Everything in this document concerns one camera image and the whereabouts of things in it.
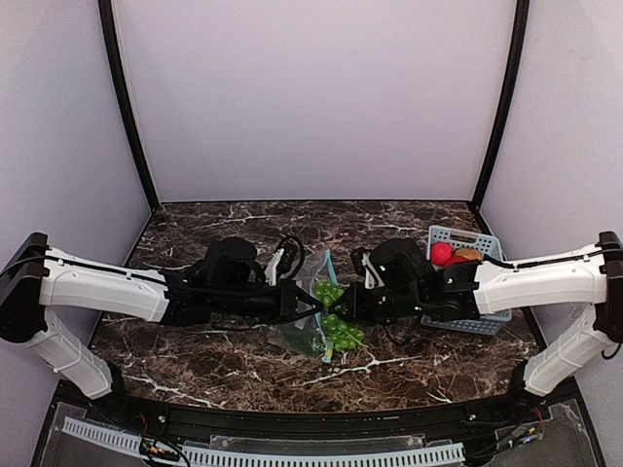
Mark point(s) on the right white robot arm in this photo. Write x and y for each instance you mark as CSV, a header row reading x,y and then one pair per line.
x,y
401,281

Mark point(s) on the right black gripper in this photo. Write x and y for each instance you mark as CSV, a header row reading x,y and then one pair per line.
x,y
358,305

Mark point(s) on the black front rail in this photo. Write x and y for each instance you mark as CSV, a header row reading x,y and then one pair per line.
x,y
474,418

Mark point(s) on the grey slotted cable duct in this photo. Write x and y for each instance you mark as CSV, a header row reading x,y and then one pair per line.
x,y
238,451

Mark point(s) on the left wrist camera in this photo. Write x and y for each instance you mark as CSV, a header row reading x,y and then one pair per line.
x,y
286,261

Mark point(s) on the black frame post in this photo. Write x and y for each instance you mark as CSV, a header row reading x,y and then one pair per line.
x,y
120,85
511,72

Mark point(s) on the right black frame post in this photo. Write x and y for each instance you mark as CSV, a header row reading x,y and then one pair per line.
x,y
511,72

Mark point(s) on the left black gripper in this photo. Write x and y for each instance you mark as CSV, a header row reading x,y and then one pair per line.
x,y
286,304

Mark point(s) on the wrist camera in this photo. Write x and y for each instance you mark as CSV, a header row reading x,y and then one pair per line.
x,y
286,261
360,258

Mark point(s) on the left black frame post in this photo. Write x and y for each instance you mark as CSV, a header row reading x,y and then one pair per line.
x,y
120,85

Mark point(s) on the green grapes bunch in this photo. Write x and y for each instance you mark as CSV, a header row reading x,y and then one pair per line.
x,y
342,334

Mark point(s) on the clear zip top bag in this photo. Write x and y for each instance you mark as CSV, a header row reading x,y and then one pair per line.
x,y
317,266

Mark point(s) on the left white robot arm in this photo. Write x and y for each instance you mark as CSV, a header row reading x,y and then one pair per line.
x,y
228,280

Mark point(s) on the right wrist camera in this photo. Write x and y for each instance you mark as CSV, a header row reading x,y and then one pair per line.
x,y
360,258

